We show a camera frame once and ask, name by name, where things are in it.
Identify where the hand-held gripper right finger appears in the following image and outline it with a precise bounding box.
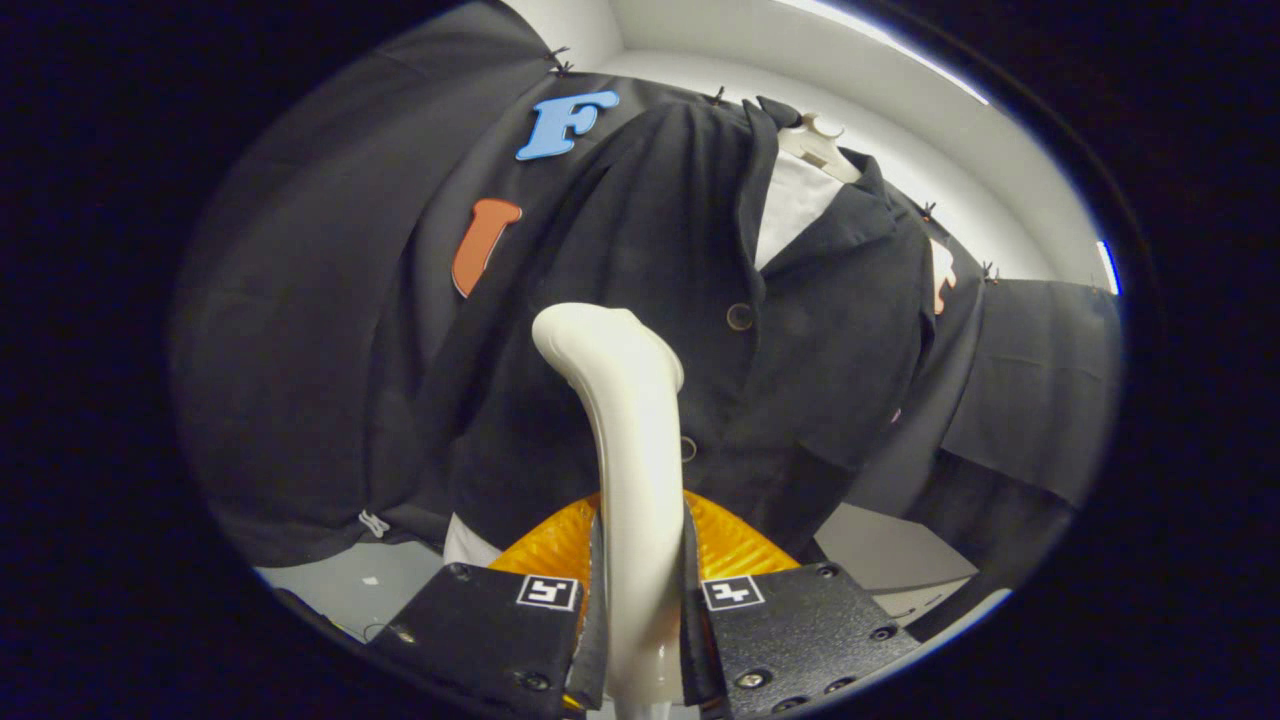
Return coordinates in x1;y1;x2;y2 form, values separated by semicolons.
682;487;921;716

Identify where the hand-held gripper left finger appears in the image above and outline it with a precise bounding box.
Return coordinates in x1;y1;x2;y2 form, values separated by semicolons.
368;490;611;716

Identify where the white garment steamer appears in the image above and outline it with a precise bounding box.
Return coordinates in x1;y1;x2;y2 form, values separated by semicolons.
531;303;691;720

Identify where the black suit jacket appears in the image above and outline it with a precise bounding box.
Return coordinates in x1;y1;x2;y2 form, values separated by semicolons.
400;95;938;561

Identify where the white clothes hanger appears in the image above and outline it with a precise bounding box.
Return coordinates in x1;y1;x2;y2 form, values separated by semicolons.
778;112;863;184

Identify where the grey cabinet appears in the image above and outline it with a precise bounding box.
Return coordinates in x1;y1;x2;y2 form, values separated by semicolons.
815;502;976;626

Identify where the black backdrop cloth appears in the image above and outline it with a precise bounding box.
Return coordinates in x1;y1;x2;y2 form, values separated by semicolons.
170;0;1123;621

